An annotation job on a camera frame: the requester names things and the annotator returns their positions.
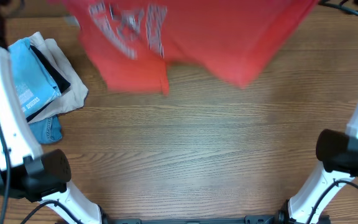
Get red t-shirt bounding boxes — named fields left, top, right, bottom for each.
left=63, top=0, right=316, bottom=94

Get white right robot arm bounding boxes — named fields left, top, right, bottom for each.
left=275, top=102, right=358, bottom=223

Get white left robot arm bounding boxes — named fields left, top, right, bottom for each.
left=0, top=47, right=103, bottom=223

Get beige folded garment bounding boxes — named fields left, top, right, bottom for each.
left=29, top=32, right=88, bottom=123

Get black folded garment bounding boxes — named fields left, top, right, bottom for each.
left=25, top=45, right=71, bottom=123

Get folded blue jeans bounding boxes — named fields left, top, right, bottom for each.
left=29, top=115, right=63, bottom=144

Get light blue folded t-shirt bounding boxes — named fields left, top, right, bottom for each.
left=9, top=37, right=62, bottom=118

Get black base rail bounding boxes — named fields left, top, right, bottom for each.
left=109, top=215, right=275, bottom=224

